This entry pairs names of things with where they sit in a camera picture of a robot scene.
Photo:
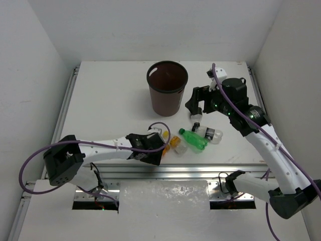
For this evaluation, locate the clear bottle yellow cap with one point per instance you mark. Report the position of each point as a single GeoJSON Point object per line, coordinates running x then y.
{"type": "Point", "coordinates": [178, 146]}

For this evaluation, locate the brown garbage bin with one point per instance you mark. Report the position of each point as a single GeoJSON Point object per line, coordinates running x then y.
{"type": "Point", "coordinates": [167, 81]}

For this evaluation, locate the clear bottle black label lying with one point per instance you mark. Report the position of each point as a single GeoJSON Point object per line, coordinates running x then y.
{"type": "Point", "coordinates": [213, 136]}

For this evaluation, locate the green plastic bottle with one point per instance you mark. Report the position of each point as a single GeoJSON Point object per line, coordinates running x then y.
{"type": "Point", "coordinates": [198, 143]}

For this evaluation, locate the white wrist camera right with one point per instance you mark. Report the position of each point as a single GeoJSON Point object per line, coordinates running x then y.
{"type": "Point", "coordinates": [221, 75]}

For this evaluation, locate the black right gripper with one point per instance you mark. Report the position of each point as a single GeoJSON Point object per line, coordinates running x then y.
{"type": "Point", "coordinates": [199, 94]}

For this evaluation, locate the aluminium frame rail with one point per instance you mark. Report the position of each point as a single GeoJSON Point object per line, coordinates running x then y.
{"type": "Point", "coordinates": [51, 216]}

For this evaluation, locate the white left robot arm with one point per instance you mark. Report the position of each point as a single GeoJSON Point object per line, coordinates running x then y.
{"type": "Point", "coordinates": [65, 160]}

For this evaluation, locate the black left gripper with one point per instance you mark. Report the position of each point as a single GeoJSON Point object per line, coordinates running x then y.
{"type": "Point", "coordinates": [152, 148]}

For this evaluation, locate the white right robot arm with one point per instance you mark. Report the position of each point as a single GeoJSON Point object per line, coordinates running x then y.
{"type": "Point", "coordinates": [292, 191]}

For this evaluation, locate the clear bottle black label upright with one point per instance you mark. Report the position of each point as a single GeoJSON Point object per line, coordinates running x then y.
{"type": "Point", "coordinates": [196, 118]}

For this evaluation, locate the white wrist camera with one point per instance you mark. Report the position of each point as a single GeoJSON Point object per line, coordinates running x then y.
{"type": "Point", "coordinates": [155, 130]}
{"type": "Point", "coordinates": [221, 75]}

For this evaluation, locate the orange juice bottle front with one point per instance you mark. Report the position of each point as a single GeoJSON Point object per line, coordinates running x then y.
{"type": "Point", "coordinates": [166, 149]}

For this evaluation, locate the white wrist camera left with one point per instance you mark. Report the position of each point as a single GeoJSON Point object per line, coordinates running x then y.
{"type": "Point", "coordinates": [155, 130]}

